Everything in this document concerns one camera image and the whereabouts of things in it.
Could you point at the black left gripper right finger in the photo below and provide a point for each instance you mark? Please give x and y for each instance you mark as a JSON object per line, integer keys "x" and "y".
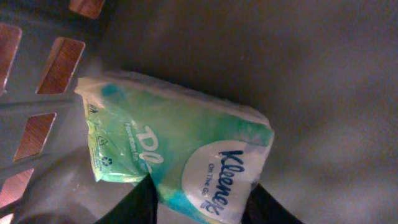
{"x": 263, "y": 208}

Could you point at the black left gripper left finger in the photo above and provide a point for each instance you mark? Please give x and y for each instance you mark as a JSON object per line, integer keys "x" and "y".
{"x": 139, "y": 206}

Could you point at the dark mesh basket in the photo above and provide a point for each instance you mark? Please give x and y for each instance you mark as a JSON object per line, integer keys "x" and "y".
{"x": 323, "y": 72}

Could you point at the green Kleenex tissue pack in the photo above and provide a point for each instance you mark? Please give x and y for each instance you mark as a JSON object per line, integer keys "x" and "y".
{"x": 204, "y": 155}

